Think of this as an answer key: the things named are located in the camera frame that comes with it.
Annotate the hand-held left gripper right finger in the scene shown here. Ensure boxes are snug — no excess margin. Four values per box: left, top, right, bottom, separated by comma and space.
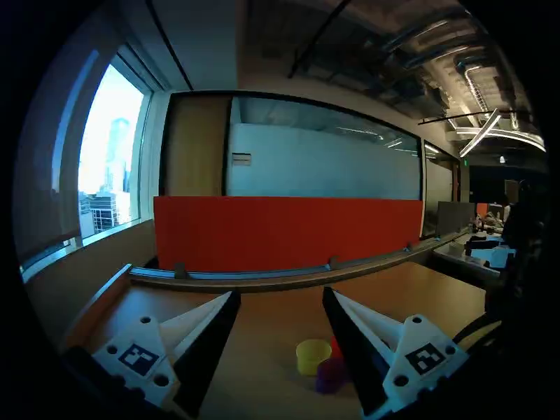
322, 286, 472, 417

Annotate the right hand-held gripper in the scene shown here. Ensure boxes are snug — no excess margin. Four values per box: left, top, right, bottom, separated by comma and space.
464, 205, 549, 317

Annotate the red desk screen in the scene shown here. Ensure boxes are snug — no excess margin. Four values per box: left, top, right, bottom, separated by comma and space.
125, 195, 471, 295

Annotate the purple plastic cup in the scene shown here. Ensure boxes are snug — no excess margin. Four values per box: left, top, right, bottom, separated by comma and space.
315, 356, 349, 395

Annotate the black cable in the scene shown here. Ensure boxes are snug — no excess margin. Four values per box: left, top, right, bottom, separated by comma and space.
452, 316, 503, 348

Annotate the grey desk screen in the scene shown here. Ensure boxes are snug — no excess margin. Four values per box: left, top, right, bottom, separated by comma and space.
436, 200, 477, 238

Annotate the yellow plastic cup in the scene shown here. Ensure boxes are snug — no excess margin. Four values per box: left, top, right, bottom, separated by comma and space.
295, 339, 333, 377

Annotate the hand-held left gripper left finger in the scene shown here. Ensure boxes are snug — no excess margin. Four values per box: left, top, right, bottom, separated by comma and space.
64, 288, 242, 417

